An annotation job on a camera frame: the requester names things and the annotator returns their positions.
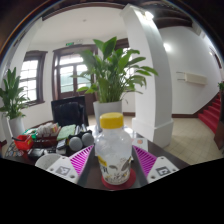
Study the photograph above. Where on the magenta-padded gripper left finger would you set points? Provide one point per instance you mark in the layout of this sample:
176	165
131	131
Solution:
61	168

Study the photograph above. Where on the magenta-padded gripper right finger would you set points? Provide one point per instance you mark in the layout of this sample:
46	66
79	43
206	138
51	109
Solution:
163	168

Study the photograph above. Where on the clear yellow-capped drink bottle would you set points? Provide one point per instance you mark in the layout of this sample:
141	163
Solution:
113	150

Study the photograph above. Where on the white speckled mug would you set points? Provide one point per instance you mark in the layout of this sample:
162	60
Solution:
46	160

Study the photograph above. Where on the grey foam-tipped microphone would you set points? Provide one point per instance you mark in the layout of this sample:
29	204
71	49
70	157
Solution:
75	144
87	138

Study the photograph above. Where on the white printed paper sheet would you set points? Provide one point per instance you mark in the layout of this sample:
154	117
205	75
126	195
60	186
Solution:
140	143

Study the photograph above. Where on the green folded cloth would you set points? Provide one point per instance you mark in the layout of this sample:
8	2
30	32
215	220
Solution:
66	132

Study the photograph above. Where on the brown box of jars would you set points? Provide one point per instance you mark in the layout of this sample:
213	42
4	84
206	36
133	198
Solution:
46	133

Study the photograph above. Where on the black chair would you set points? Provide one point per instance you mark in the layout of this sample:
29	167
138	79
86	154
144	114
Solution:
68	111

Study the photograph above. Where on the red carpeted staircase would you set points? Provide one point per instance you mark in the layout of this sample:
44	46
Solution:
211	115

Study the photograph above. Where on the leafy plant in white pot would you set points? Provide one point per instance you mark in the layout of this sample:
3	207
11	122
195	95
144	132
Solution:
110	80
13	100

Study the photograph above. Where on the dark wooden glazed door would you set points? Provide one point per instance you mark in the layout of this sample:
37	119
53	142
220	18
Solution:
66	76

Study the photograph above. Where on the dark-framed window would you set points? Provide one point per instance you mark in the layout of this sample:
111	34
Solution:
30	80

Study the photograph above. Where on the green exit sign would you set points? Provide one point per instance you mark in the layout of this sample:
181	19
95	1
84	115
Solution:
69	43

